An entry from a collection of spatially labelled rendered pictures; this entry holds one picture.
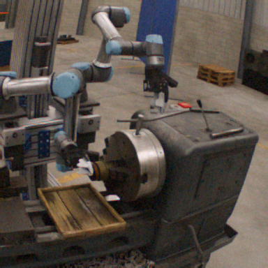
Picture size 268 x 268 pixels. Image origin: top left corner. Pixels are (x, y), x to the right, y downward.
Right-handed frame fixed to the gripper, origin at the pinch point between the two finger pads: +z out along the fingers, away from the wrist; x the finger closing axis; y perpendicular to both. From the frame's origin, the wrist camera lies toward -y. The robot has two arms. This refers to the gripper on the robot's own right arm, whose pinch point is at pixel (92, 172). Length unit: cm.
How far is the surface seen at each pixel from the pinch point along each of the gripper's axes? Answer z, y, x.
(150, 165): 10.6, -20.0, 5.7
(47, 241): 13.6, 26.8, -23.7
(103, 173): 0.9, -4.8, -0.8
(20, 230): 16.1, 38.9, -12.8
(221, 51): -717, -853, -30
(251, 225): -13, -188, -110
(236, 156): 17, -70, 5
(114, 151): -6.2, -12.8, 4.6
